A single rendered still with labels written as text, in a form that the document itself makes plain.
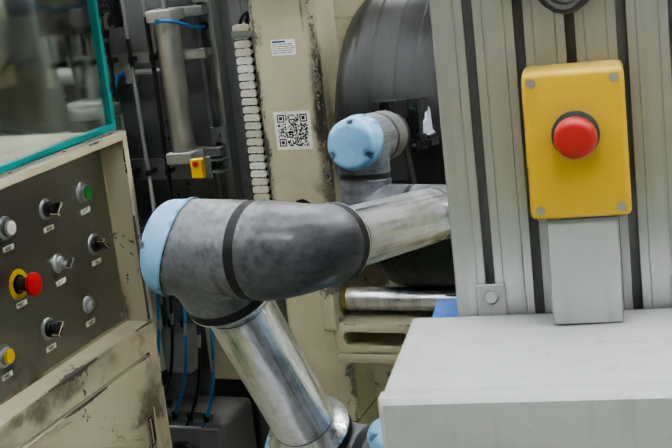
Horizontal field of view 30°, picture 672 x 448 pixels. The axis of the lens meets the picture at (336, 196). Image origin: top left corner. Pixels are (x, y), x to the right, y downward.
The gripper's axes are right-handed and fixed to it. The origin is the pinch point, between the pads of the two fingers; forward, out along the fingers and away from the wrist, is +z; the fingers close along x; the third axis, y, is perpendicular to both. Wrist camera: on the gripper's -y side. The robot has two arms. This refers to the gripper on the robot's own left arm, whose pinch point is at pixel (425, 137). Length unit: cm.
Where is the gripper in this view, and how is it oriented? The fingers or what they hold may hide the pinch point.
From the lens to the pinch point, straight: 208.7
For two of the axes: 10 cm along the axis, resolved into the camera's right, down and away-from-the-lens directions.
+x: -9.3, 0.2, 3.7
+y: -0.7, -9.9, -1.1
